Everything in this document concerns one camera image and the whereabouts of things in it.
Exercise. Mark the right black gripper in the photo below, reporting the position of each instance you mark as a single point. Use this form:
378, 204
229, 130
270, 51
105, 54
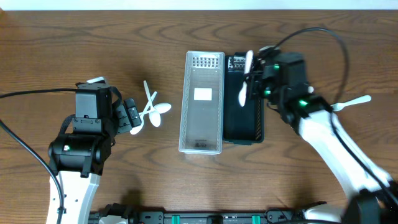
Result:
255, 83

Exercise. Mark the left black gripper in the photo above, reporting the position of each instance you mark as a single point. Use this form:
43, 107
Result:
123, 114

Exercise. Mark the white spoon bowl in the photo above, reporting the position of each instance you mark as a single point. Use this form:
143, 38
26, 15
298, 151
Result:
161, 108
138, 128

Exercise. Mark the white plastic spoon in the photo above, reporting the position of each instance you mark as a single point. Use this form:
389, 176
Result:
247, 69

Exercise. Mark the white plastic fork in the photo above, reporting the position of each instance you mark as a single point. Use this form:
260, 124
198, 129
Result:
356, 101

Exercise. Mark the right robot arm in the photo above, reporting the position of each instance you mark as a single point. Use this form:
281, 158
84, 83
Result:
371, 191

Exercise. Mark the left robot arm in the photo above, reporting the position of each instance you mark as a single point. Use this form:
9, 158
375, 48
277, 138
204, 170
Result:
78, 153

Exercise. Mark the black plastic mesh basket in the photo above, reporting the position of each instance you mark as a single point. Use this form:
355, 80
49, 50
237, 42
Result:
241, 125

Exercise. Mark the clear plastic mesh basket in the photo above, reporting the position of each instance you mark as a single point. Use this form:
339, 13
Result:
201, 126

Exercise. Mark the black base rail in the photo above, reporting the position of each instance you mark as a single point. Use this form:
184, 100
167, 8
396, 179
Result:
116, 213

